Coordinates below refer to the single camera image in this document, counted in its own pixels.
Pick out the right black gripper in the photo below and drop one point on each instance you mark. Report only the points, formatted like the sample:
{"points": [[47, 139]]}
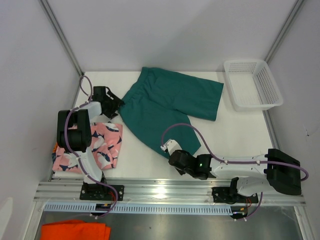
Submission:
{"points": [[181, 172]]}

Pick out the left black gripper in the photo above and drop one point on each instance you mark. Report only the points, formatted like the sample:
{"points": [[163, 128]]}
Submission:
{"points": [[116, 103]]}

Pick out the pink patterned shorts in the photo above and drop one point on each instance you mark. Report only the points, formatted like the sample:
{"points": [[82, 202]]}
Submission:
{"points": [[105, 146]]}

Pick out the teal green shorts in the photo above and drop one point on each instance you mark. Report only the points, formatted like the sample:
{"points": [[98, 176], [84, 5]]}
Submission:
{"points": [[158, 105]]}

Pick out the patterned orange blue shorts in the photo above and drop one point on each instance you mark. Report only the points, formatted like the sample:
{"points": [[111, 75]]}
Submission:
{"points": [[54, 155]]}

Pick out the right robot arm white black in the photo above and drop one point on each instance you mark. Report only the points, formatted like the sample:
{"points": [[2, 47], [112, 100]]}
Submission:
{"points": [[275, 170]]}

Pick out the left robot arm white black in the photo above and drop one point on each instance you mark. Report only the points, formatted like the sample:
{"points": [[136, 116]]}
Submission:
{"points": [[85, 146]]}

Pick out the folded orange shorts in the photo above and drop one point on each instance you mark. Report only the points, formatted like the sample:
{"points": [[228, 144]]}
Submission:
{"points": [[75, 230]]}

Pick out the white plastic basket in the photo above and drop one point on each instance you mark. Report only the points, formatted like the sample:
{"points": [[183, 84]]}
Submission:
{"points": [[251, 85]]}

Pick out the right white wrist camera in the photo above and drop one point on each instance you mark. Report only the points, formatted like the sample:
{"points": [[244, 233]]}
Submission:
{"points": [[170, 146]]}

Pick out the aluminium mounting rail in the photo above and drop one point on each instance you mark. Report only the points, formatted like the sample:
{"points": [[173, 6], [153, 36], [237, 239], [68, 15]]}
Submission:
{"points": [[136, 191]]}

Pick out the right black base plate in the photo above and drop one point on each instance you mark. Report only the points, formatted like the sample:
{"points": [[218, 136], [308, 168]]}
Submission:
{"points": [[227, 196]]}

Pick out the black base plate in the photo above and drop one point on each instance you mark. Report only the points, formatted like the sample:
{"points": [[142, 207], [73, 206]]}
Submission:
{"points": [[98, 192], [227, 196]]}

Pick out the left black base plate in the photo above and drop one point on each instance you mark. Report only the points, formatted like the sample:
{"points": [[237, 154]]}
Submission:
{"points": [[98, 192]]}

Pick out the white slotted cable duct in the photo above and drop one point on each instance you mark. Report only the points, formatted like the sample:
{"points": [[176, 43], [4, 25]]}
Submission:
{"points": [[133, 208]]}

